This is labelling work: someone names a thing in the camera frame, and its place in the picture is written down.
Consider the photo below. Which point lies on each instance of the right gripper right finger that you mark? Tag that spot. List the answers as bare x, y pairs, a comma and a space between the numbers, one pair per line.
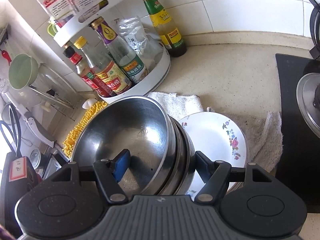
215, 176

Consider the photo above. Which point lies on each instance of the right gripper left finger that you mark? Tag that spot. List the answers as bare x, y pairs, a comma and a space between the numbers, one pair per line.
108, 174

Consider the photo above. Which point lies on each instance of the steel bowl back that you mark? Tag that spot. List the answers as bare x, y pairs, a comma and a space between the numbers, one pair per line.
189, 166

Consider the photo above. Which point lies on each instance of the steel bowl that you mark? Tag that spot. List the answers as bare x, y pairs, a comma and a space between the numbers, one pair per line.
141, 125
189, 166
178, 164

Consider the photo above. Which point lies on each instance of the steel bowl front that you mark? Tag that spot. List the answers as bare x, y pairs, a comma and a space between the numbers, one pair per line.
178, 164

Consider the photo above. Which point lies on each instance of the white plate colourful floral rim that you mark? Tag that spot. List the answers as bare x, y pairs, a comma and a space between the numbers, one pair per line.
217, 136

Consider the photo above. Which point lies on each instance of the yellow chenille mat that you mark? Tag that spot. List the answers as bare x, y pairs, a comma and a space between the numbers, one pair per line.
72, 137

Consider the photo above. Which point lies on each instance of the black glass stove top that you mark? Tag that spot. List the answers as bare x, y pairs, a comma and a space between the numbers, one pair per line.
298, 167

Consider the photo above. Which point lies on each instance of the black box with label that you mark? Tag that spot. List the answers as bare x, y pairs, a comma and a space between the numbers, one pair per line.
18, 178

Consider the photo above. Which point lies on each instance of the red cap soy sauce bottle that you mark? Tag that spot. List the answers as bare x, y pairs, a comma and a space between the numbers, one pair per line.
87, 74

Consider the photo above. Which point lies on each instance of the red label vinegar bottle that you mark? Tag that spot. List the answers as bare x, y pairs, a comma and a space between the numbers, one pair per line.
104, 67

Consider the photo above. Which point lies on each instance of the purple cap sauce bottle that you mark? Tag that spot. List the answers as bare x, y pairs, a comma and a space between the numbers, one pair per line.
125, 57

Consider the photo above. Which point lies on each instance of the green plastic cup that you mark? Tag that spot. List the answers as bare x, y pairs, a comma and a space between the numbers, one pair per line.
23, 71

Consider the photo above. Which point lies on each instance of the clear plastic bag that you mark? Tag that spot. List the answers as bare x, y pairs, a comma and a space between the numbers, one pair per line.
149, 50

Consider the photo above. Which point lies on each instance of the green yellow label oil bottle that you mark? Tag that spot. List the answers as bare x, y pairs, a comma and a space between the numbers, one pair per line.
166, 28

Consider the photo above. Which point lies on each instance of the wire dish rack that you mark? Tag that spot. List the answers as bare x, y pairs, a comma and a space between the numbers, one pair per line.
54, 88

